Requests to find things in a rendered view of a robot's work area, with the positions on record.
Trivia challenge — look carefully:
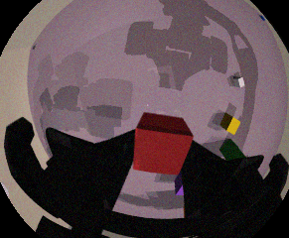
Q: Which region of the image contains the purple cube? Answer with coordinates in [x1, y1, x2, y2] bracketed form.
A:
[175, 171, 183, 195]

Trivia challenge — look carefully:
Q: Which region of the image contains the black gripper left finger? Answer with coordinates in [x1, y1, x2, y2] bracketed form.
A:
[46, 127, 136, 210]

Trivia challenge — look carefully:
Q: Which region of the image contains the green block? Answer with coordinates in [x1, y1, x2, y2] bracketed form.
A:
[227, 148, 246, 162]
[219, 139, 239, 159]

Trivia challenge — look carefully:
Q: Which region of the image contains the yellow block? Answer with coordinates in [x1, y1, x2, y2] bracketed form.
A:
[220, 112, 240, 135]

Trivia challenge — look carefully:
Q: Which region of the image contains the red block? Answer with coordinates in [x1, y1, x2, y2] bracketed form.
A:
[133, 112, 195, 175]

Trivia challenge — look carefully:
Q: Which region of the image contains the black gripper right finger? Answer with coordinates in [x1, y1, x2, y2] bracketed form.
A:
[181, 140, 263, 217]

